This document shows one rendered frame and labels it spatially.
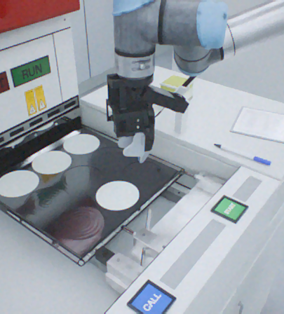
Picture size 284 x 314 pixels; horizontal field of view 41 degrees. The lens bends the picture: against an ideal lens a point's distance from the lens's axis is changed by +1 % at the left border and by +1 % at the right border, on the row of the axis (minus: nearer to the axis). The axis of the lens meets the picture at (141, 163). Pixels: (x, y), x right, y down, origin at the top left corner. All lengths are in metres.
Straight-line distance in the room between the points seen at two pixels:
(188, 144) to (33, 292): 0.49
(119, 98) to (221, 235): 0.32
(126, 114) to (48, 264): 0.37
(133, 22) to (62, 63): 0.45
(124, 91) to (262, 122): 0.47
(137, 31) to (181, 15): 0.08
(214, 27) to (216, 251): 0.38
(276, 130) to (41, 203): 0.62
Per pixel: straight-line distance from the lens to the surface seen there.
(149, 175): 0.93
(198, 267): 0.67
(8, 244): 0.93
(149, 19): 0.66
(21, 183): 0.95
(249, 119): 1.06
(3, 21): 0.89
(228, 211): 0.76
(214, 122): 1.03
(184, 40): 0.66
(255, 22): 0.79
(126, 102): 0.73
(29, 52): 1.00
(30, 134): 1.05
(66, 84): 1.11
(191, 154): 0.95
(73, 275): 0.83
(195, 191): 0.92
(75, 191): 0.90
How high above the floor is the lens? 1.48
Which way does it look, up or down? 37 degrees down
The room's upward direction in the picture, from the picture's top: straight up
